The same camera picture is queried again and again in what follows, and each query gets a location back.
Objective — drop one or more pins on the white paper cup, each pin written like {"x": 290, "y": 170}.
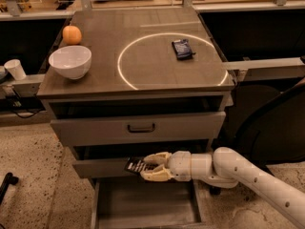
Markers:
{"x": 15, "y": 68}

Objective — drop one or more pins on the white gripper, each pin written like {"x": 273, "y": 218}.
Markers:
{"x": 179, "y": 165}

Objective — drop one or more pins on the grey drawer cabinet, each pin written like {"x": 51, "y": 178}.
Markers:
{"x": 134, "y": 71}

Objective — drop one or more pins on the top grey drawer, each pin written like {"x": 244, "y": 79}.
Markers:
{"x": 138, "y": 129}

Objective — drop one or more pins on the middle grey drawer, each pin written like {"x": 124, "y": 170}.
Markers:
{"x": 94, "y": 168}

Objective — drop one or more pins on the black office chair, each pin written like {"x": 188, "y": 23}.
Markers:
{"x": 265, "y": 125}

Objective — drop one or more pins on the grey drawer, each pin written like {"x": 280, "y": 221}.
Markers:
{"x": 94, "y": 168}
{"x": 138, "y": 129}
{"x": 132, "y": 203}

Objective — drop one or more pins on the orange fruit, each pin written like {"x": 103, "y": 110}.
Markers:
{"x": 72, "y": 35}

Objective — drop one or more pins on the bottom grey drawer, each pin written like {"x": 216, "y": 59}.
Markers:
{"x": 132, "y": 203}

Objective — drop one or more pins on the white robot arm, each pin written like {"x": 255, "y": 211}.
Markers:
{"x": 224, "y": 168}

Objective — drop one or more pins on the black rxbar chocolate packet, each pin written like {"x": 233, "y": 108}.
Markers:
{"x": 136, "y": 165}

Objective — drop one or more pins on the black chair caster left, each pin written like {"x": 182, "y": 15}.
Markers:
{"x": 9, "y": 179}

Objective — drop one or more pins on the white bowl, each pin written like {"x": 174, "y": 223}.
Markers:
{"x": 71, "y": 62}

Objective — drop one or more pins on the blue snack packet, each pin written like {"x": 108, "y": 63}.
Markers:
{"x": 182, "y": 49}

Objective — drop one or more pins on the black power strip with cable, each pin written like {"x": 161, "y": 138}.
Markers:
{"x": 22, "y": 106}

